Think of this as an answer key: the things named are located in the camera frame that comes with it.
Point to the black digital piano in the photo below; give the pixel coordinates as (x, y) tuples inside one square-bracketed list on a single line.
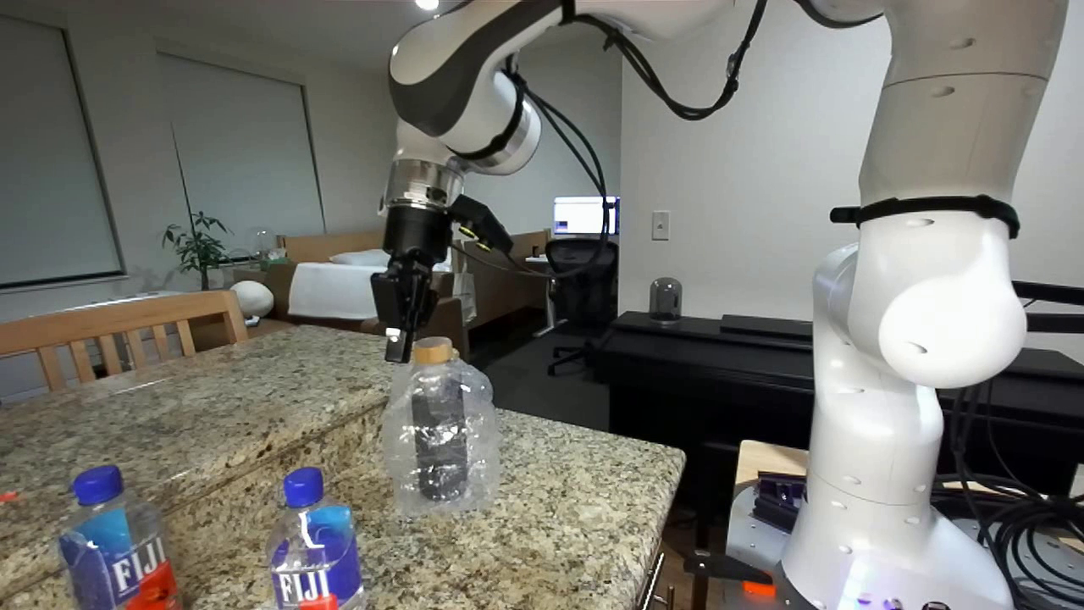
[(746, 376)]

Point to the wooden chair back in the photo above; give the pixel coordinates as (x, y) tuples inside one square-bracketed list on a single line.
[(117, 335)]

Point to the clear plastic bag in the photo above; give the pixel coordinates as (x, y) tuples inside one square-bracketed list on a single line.
[(482, 446)]

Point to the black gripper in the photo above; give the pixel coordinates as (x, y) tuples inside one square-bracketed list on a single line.
[(403, 299)]

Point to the bed with white sheets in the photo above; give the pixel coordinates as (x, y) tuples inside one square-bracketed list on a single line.
[(325, 275)]

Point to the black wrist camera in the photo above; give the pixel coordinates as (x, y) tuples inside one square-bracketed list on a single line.
[(482, 221)]

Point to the green potted plant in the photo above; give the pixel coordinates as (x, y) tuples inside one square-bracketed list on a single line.
[(198, 244)]

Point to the fiji water bottle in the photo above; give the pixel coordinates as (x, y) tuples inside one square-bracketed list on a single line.
[(112, 546), (315, 556)]

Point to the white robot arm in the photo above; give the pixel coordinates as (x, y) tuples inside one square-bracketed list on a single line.
[(916, 305)]

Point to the black office chair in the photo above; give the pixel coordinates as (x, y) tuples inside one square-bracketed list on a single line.
[(585, 297)]

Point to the right Fiji water bottle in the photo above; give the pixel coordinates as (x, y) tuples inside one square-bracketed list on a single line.
[(315, 556)]

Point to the black bottle with wooden cap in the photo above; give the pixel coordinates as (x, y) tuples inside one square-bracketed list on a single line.
[(437, 422)]

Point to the left Fiji water bottle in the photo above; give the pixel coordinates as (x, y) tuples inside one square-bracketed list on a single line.
[(112, 546)]

